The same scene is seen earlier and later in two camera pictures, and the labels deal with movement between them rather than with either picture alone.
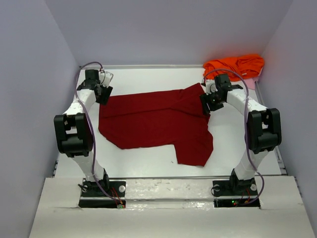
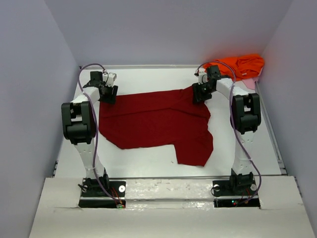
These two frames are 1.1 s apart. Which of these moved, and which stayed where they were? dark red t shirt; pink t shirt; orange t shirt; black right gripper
Moved: black right gripper
Stayed: orange t shirt; dark red t shirt; pink t shirt
